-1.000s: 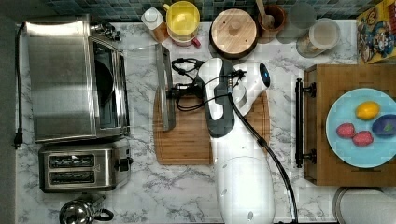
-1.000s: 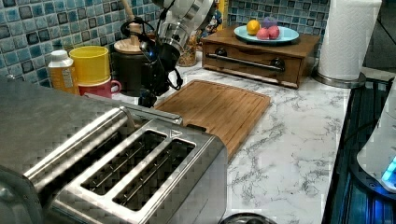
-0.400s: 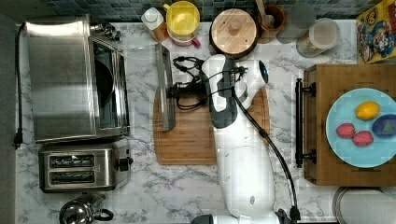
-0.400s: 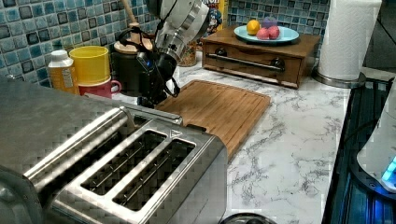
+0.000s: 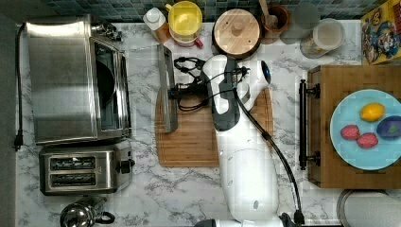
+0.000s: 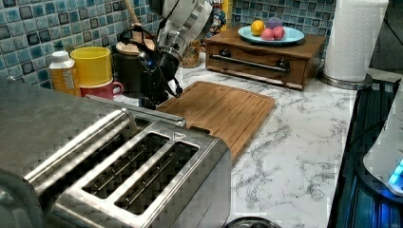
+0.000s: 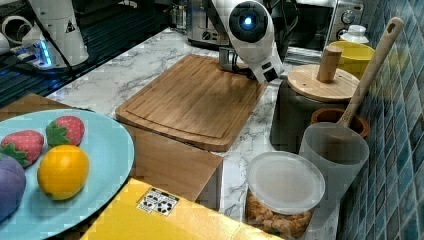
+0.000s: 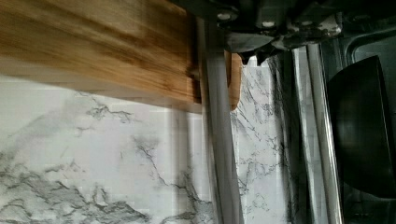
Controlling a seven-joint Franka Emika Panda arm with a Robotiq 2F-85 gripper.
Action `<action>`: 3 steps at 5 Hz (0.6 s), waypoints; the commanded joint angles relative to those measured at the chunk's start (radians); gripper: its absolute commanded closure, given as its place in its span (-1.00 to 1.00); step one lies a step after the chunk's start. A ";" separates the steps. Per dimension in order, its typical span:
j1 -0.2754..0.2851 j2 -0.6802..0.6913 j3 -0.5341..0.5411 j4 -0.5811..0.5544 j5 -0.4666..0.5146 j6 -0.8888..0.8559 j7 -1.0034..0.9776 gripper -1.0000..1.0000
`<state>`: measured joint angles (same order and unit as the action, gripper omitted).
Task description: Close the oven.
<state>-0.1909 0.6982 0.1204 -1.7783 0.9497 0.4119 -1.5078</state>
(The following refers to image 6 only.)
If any bamboo cutting board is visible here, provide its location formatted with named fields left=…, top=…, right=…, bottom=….
left=157, top=81, right=276, bottom=163

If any yellow lemon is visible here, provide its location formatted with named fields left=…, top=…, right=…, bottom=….
left=251, top=20, right=265, bottom=36

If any orange bottle white cap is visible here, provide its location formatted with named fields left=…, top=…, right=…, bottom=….
left=49, top=50, right=81, bottom=97

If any red strawberry near lemon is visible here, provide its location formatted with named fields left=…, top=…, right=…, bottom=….
left=260, top=28, right=274, bottom=41

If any paper towel roll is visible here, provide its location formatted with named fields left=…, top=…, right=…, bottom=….
left=318, top=0, right=389, bottom=90

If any red mug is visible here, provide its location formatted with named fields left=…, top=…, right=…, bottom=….
left=80, top=79, right=124, bottom=100

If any silver two-slot toaster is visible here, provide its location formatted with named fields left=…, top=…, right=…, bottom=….
left=53, top=122, right=231, bottom=228

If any yellow cereal box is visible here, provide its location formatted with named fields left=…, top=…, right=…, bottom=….
left=205, top=0, right=233, bottom=38

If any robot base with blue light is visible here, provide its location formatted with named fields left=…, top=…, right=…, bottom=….
left=356, top=80, right=403, bottom=203

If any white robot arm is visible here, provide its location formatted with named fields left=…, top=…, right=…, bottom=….
left=138, top=0, right=213, bottom=109

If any red strawberry lower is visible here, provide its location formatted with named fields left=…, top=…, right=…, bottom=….
left=273, top=26, right=285, bottom=40

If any light blue plate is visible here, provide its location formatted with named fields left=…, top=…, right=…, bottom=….
left=238, top=26, right=304, bottom=45

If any stainless steel toaster oven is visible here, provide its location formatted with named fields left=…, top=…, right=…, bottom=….
left=1, top=79, right=184, bottom=228

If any black canister wooden lid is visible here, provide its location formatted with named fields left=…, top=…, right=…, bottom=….
left=113, top=29, right=152, bottom=98

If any wooden drawer box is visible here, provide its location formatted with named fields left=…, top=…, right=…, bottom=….
left=205, top=28, right=325, bottom=90

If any chrome kettle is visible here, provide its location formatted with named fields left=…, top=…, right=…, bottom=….
left=223, top=217, right=281, bottom=228

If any yellow plastic container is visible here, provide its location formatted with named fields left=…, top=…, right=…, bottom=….
left=70, top=47, right=112, bottom=86

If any wooden spoon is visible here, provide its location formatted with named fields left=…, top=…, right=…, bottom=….
left=123, top=0, right=142, bottom=26

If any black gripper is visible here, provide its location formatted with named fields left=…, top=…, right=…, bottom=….
left=138, top=51, right=182, bottom=110

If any clear glass cereal jar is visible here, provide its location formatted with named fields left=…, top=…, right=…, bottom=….
left=181, top=40, right=201, bottom=68

